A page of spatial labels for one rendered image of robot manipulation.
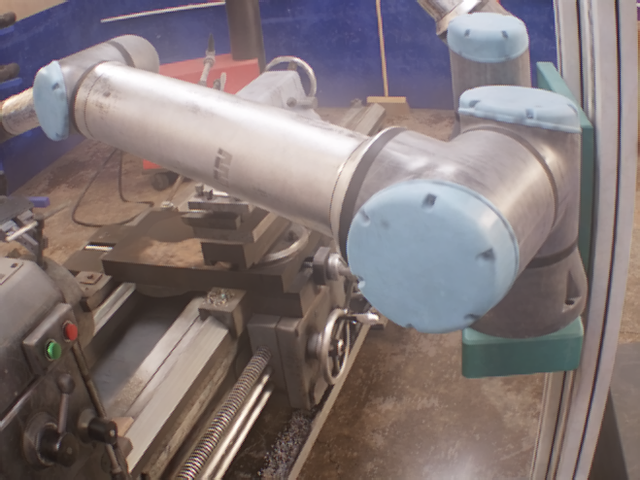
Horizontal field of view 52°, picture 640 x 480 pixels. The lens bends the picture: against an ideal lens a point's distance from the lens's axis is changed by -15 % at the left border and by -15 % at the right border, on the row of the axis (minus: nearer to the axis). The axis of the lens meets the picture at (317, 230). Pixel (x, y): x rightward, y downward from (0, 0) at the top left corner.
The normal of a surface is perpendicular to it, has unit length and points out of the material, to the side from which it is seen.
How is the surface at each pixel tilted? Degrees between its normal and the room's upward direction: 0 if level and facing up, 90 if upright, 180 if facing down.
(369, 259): 91
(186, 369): 36
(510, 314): 70
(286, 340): 90
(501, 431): 0
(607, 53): 90
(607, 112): 90
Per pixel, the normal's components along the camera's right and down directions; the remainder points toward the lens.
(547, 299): 0.10, 0.11
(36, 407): 0.95, 0.04
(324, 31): -0.30, 0.46
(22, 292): 0.59, -0.59
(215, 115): -0.28, -0.50
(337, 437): -0.11, -0.89
